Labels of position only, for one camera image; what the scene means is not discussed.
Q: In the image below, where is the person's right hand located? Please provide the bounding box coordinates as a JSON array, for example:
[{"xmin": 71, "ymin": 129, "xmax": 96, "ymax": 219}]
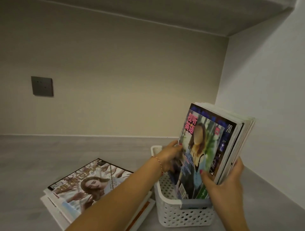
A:
[{"xmin": 199, "ymin": 157, "xmax": 245, "ymax": 211}]

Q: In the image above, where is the person's left hand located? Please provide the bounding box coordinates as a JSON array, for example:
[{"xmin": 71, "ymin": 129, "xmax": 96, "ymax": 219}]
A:
[{"xmin": 152, "ymin": 140, "xmax": 184, "ymax": 176}]

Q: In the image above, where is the magazine with blue bordered cover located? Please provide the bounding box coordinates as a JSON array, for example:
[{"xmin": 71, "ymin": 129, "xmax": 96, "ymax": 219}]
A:
[{"xmin": 176, "ymin": 103, "xmax": 237, "ymax": 201}]

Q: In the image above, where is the grey-blue magazine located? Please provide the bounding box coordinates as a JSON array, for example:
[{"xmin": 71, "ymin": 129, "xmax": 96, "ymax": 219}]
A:
[{"xmin": 167, "ymin": 164, "xmax": 213, "ymax": 210}]

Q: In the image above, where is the magazine with pale portrait cover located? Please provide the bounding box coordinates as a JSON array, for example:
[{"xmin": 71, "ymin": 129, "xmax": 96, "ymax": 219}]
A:
[{"xmin": 47, "ymin": 158, "xmax": 134, "ymax": 216}]

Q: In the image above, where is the person's right forearm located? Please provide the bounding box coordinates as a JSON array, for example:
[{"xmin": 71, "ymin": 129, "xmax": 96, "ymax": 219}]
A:
[{"xmin": 214, "ymin": 205, "xmax": 250, "ymax": 231}]

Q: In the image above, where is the thin red gold bracelet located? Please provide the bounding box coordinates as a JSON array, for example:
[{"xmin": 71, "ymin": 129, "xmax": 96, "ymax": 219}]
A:
[{"xmin": 151, "ymin": 156, "xmax": 165, "ymax": 176}]

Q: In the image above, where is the person's left forearm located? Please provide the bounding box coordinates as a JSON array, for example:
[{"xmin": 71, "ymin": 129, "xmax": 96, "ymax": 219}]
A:
[{"xmin": 65, "ymin": 156, "xmax": 165, "ymax": 231}]

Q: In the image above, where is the grey wall socket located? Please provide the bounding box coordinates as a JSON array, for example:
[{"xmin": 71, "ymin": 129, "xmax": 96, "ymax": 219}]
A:
[{"xmin": 31, "ymin": 76, "xmax": 54, "ymax": 97}]

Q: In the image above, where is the bundle of white-edged magazines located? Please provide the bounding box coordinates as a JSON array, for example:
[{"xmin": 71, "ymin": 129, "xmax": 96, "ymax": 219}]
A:
[{"xmin": 194, "ymin": 102, "xmax": 255, "ymax": 185}]

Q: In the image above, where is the white perforated plastic basket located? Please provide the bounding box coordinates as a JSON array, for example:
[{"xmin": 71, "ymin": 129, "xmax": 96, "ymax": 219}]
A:
[{"xmin": 150, "ymin": 145, "xmax": 216, "ymax": 228}]

